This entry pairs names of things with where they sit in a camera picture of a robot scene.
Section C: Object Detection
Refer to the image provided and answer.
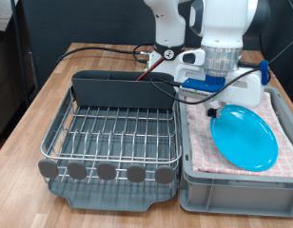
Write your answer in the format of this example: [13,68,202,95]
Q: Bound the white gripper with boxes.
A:
[174,56,264,118]

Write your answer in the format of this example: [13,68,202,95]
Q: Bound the blue plate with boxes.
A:
[209,104,279,172]

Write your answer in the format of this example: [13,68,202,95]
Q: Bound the brown wooden spoon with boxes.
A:
[135,56,166,82]

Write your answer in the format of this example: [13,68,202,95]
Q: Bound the grey dish drying rack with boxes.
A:
[41,85,183,213]

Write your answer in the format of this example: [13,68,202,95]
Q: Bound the pink checked cloth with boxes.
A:
[186,91,293,179]

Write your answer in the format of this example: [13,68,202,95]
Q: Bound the grey plastic crate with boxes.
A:
[177,82,293,219]

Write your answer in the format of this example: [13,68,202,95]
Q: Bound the dark grey cutlery holder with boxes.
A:
[70,69,178,110]

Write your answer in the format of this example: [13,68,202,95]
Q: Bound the black curtain backdrop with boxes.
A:
[21,0,293,110]

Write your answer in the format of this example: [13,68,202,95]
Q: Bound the dark cabinet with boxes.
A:
[0,29,40,153]

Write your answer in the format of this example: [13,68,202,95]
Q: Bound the grey shelf board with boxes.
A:
[0,0,19,32]

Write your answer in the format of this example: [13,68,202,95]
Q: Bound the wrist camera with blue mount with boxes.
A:
[179,74,225,100]

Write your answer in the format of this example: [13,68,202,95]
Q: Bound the blue cable clip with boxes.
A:
[259,60,270,86]

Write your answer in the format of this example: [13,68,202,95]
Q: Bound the black cable loop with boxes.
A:
[132,43,155,64]

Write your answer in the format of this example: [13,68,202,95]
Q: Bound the thick black cable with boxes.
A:
[54,47,141,67]

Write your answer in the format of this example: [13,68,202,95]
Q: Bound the steel wire dish rack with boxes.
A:
[37,85,183,186]

